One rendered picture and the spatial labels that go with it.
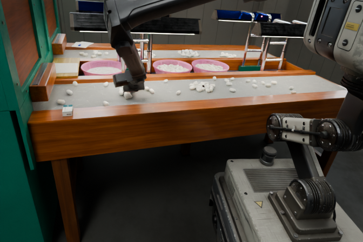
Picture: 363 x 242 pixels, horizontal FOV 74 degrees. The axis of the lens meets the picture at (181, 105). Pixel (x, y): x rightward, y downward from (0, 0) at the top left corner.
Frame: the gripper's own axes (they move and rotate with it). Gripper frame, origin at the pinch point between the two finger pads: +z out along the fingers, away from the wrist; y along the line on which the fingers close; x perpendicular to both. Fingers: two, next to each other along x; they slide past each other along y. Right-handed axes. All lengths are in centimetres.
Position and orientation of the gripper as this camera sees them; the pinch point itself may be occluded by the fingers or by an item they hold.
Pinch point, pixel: (131, 89)
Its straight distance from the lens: 128.1
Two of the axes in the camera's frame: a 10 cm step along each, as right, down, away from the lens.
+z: -3.1, 2.4, 9.2
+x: 1.5, 9.7, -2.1
